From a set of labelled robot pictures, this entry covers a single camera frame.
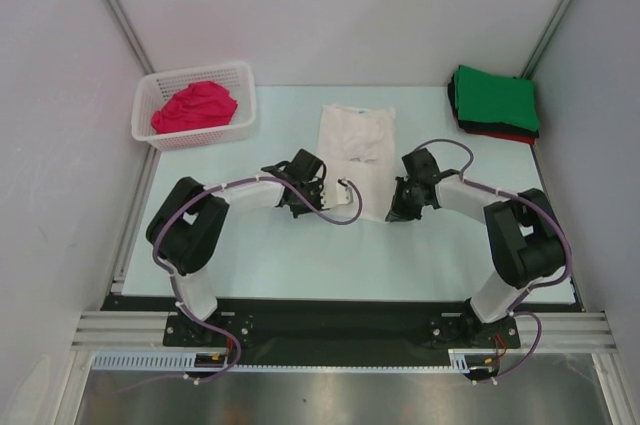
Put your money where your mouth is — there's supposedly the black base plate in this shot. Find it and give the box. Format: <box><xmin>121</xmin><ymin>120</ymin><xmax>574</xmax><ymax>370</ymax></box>
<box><xmin>99</xmin><ymin>294</ymin><xmax>586</xmax><ymax>367</ymax></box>

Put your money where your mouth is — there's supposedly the aluminium corner post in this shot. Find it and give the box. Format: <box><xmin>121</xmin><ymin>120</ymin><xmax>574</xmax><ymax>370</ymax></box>
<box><xmin>520</xmin><ymin>0</ymin><xmax>575</xmax><ymax>80</ymax></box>
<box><xmin>101</xmin><ymin>0</ymin><xmax>155</xmax><ymax>75</ymax></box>

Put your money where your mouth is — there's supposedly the green folded t shirt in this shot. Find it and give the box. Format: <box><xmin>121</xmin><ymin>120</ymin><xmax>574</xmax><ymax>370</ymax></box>
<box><xmin>453</xmin><ymin>65</ymin><xmax>540</xmax><ymax>133</ymax></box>

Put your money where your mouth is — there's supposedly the white plastic basket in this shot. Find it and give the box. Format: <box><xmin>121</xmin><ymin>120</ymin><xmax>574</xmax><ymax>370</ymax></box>
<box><xmin>131</xmin><ymin>61</ymin><xmax>258</xmax><ymax>151</ymax></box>

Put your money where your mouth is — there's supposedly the left aluminium corner post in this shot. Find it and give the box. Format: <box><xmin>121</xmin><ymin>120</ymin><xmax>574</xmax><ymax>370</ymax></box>
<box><xmin>101</xmin><ymin>0</ymin><xmax>155</xmax><ymax>75</ymax></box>

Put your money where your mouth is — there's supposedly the pink red t shirt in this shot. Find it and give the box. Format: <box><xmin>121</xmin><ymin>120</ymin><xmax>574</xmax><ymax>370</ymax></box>
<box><xmin>151</xmin><ymin>81</ymin><xmax>238</xmax><ymax>134</ymax></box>

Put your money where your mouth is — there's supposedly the white t shirt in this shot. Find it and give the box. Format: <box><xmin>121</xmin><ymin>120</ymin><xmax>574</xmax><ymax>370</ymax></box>
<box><xmin>316</xmin><ymin>104</ymin><xmax>397</xmax><ymax>223</ymax></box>

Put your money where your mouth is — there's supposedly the white cable duct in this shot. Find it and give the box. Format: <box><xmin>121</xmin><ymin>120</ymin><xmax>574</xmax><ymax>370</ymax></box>
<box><xmin>448</xmin><ymin>349</ymin><xmax>500</xmax><ymax>372</ymax></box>
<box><xmin>92</xmin><ymin>349</ymin><xmax>236</xmax><ymax>372</ymax></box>

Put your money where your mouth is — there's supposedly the red folded t shirt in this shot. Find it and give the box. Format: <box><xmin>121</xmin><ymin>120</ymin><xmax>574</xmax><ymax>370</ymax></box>
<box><xmin>458</xmin><ymin>121</ymin><xmax>539</xmax><ymax>145</ymax></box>

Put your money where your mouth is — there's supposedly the left white cable duct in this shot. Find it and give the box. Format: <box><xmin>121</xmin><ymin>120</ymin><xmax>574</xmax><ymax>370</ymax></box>
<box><xmin>92</xmin><ymin>349</ymin><xmax>236</xmax><ymax>372</ymax></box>

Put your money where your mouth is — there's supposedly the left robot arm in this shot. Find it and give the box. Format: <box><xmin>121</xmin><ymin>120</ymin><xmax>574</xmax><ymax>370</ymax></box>
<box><xmin>145</xmin><ymin>149</ymin><xmax>327</xmax><ymax>345</ymax></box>

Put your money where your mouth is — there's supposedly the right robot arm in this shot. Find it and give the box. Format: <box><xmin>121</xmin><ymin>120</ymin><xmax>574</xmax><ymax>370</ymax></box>
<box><xmin>386</xmin><ymin>148</ymin><xmax>572</xmax><ymax>346</ymax></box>

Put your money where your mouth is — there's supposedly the black folded t shirt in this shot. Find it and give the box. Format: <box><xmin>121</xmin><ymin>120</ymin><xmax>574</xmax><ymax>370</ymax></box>
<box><xmin>446</xmin><ymin>75</ymin><xmax>539</xmax><ymax>145</ymax></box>

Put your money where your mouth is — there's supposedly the right white cable duct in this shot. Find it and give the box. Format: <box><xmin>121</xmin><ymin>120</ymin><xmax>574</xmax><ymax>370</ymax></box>
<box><xmin>448</xmin><ymin>349</ymin><xmax>500</xmax><ymax>372</ymax></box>

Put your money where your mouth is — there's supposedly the right aluminium corner post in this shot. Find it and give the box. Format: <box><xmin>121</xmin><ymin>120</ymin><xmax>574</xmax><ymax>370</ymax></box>
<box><xmin>520</xmin><ymin>0</ymin><xmax>575</xmax><ymax>80</ymax></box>

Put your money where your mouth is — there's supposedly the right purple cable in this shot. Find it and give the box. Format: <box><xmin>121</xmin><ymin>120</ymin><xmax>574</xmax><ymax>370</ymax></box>
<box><xmin>417</xmin><ymin>138</ymin><xmax>574</xmax><ymax>386</ymax></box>

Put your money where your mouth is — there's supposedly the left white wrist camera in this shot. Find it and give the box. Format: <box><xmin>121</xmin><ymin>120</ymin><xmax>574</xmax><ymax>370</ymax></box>
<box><xmin>321</xmin><ymin>179</ymin><xmax>353</xmax><ymax>210</ymax></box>

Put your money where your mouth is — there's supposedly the aluminium frame rail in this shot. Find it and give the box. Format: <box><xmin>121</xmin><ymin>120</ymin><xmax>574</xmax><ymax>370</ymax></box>
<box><xmin>71</xmin><ymin>311</ymin><xmax>617</xmax><ymax>353</ymax></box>

